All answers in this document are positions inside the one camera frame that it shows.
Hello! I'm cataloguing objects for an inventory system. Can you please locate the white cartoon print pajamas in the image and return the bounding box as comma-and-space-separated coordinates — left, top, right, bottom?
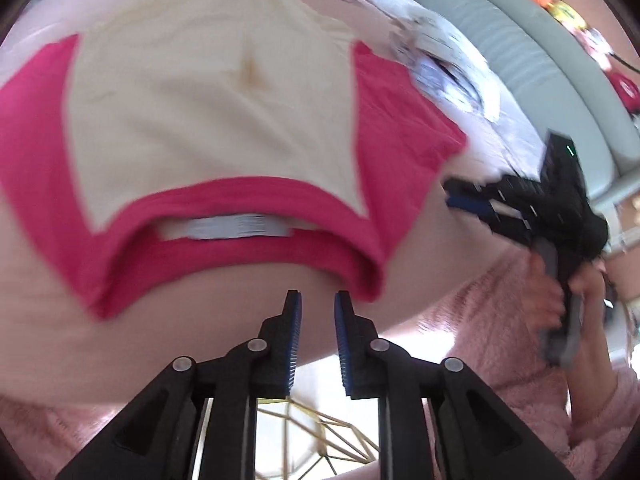
385, 15, 503, 123

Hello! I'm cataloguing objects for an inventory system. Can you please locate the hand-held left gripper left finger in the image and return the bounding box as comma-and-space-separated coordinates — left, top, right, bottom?
55, 289, 303, 480

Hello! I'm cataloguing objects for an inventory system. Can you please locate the white cat plush toy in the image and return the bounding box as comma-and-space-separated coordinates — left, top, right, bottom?
577, 27, 615, 68

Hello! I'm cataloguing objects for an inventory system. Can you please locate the cream shirt with magenta sleeves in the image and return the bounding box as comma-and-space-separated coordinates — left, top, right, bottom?
0, 0, 468, 322

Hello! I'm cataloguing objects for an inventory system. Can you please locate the pale waffle-textured pillow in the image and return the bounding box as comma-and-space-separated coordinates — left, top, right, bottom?
470, 110, 551, 181

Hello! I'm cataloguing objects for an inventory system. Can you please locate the person's right hand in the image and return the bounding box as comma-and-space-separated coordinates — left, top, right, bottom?
522, 252, 618, 362

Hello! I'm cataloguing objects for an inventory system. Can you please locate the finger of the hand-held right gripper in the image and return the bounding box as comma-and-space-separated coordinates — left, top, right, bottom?
442, 175, 544, 213
470, 207, 539, 251

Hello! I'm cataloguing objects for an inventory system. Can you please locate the yellow square plush toy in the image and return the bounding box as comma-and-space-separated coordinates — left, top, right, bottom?
547, 1, 587, 32

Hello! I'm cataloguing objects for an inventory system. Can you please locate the red plush toy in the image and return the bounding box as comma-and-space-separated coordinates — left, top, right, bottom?
606, 71, 640, 111

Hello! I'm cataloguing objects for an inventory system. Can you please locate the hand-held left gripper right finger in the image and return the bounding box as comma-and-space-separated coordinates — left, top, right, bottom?
334, 290, 576, 480

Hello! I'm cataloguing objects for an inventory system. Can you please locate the grey padded headboard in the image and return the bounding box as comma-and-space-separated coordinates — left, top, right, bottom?
400, 0, 640, 196

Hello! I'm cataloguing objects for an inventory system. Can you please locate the gold wire frame stand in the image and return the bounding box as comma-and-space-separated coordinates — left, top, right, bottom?
255, 400, 381, 480

